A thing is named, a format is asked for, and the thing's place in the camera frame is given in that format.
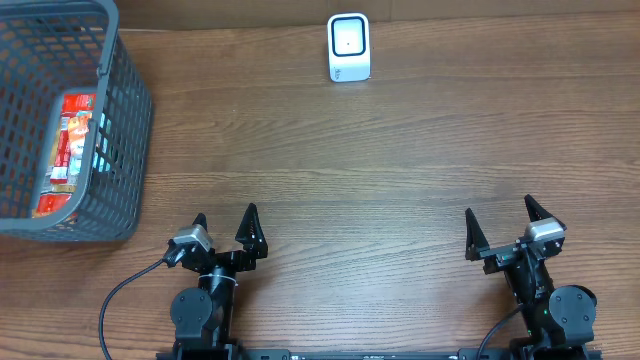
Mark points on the red snack bar packet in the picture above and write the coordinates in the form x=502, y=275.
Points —
x=57, y=188

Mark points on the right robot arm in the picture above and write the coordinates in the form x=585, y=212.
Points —
x=559, y=320

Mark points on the grey plastic shopping basket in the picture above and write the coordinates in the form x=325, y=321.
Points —
x=53, y=48

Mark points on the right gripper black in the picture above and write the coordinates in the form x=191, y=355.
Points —
x=478, y=247

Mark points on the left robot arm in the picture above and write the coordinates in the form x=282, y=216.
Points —
x=202, y=314

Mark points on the green wet wipes packet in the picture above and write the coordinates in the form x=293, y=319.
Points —
x=99, y=162

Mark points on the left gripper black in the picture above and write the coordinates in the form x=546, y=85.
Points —
x=226, y=258

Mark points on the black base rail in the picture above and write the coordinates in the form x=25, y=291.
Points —
x=283, y=354

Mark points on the orange tissue packet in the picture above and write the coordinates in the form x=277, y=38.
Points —
x=77, y=131

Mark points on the white barcode scanner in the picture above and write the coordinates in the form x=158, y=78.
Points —
x=349, y=47

